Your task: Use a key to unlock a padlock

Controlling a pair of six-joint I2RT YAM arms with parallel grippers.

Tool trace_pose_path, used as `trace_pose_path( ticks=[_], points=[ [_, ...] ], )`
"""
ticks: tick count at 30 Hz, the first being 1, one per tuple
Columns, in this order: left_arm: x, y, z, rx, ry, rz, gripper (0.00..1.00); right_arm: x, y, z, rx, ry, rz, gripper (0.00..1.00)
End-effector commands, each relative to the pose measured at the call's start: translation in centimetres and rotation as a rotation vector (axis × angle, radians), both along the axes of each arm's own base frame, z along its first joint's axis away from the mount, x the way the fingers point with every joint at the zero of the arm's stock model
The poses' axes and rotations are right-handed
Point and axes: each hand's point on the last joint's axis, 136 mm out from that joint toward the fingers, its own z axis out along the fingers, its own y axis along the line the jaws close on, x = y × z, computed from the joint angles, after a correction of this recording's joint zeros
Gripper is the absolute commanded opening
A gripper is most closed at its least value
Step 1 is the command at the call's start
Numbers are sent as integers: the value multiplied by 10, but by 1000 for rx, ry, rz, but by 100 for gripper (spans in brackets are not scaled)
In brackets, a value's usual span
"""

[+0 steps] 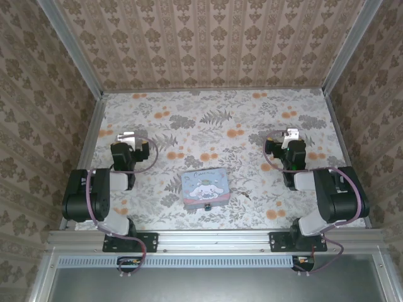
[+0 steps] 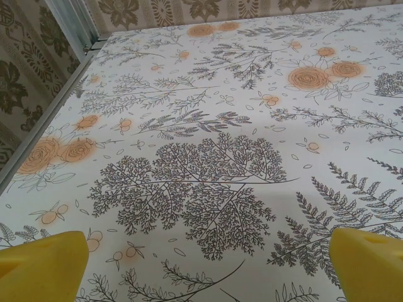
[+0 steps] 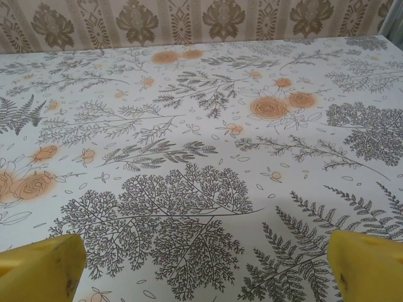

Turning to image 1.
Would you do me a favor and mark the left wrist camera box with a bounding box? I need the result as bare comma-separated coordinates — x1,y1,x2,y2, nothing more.
116,131,137,148

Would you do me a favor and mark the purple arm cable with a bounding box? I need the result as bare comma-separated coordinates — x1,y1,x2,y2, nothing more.
262,130,362,277
85,137,160,278

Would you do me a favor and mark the slotted grey cable duct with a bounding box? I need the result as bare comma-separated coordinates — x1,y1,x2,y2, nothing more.
58,255,296,269

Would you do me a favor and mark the long aluminium base rail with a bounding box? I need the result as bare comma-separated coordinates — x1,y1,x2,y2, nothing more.
47,228,385,253

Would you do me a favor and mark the blue cartoon tin box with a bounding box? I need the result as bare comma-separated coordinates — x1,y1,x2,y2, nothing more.
181,167,232,211

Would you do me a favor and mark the aluminium table side rail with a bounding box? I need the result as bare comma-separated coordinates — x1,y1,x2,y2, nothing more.
59,93,108,231
323,90,373,228

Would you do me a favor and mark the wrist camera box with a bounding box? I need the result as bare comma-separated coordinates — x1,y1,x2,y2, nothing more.
116,131,137,148
281,126,299,142

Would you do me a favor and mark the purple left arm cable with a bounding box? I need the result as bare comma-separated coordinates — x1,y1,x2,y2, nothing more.
85,137,160,278

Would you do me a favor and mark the grey metal sheet panel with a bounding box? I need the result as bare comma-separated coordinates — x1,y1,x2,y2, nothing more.
47,254,389,302

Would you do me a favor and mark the aluminium corner post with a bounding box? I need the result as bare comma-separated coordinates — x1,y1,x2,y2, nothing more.
37,0,105,97
321,0,389,96

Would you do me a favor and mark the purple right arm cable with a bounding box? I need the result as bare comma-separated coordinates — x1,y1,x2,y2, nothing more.
262,130,362,277

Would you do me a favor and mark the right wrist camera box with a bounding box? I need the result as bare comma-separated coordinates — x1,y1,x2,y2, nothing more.
281,126,299,142

